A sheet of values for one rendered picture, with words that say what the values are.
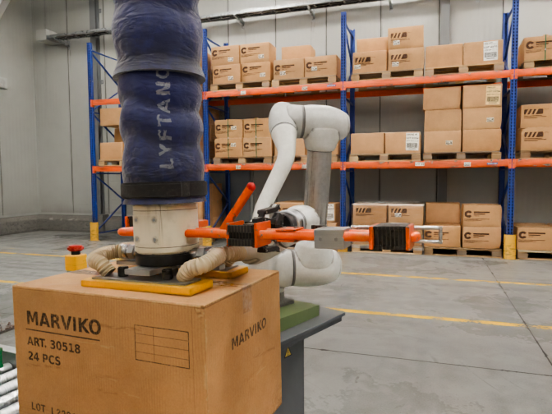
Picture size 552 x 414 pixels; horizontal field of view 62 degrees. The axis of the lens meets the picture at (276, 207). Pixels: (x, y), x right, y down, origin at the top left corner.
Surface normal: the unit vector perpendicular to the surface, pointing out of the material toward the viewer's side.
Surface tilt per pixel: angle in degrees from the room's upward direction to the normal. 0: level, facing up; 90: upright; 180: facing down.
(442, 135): 83
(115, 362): 90
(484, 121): 93
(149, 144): 72
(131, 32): 95
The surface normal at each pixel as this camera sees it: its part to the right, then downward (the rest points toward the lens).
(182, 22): 0.73, -0.15
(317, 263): 0.15, 0.18
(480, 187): -0.32, 0.07
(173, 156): 0.46, -0.24
